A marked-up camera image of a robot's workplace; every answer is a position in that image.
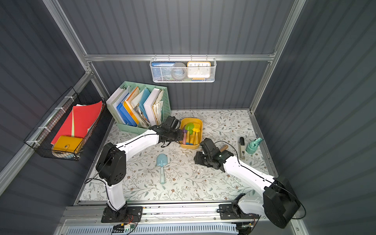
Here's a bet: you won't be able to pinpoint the purple shovel pink handle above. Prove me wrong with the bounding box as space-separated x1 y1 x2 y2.
182 129 187 145

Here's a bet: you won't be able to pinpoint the yellow plastic storage box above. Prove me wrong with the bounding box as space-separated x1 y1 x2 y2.
180 117 203 149

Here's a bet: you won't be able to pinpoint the light blue shovel mint handle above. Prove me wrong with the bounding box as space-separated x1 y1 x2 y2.
156 154 168 185

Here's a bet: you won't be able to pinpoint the green shovel yellow handle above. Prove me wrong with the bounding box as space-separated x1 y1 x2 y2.
185 122 194 145

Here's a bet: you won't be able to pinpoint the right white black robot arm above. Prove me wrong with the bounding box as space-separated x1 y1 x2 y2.
194 138 302 229

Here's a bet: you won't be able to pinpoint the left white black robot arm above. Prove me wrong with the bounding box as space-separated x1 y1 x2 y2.
96 116 183 211

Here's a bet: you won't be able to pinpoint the green file organizer box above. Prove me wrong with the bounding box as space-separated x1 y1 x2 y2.
106 81 171 134

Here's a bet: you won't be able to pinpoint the blue box in basket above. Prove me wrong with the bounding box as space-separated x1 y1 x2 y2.
150 62 175 82

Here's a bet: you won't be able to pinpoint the white books in organizer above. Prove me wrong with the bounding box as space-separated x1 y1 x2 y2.
144 88 161 126

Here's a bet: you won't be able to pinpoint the black marker pen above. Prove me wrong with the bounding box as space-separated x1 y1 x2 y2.
238 137 246 160

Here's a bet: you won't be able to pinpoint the teal spray bottle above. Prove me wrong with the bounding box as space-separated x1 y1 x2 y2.
246 138 263 155

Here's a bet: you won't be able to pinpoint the blue folders in organizer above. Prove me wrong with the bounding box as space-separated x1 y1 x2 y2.
117 91 137 127

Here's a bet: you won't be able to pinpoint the grey tape roll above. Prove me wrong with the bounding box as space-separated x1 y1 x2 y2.
171 62 187 81

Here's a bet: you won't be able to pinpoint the white orange alarm clock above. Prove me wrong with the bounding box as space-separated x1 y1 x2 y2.
187 61 212 80

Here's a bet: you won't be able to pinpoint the red folder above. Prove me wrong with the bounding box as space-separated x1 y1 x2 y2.
51 101 103 145

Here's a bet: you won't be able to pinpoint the yellow wallet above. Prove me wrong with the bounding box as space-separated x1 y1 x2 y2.
52 136 83 153

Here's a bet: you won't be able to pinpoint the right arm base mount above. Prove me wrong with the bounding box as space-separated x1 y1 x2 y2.
216 203 260 220

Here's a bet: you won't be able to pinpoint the white wire hanging basket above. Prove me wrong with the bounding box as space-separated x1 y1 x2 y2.
149 56 217 83

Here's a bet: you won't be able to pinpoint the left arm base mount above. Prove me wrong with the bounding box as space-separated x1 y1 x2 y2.
101 205 144 223

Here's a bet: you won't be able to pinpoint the black wire side basket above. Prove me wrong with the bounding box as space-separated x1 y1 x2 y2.
24 87 106 161

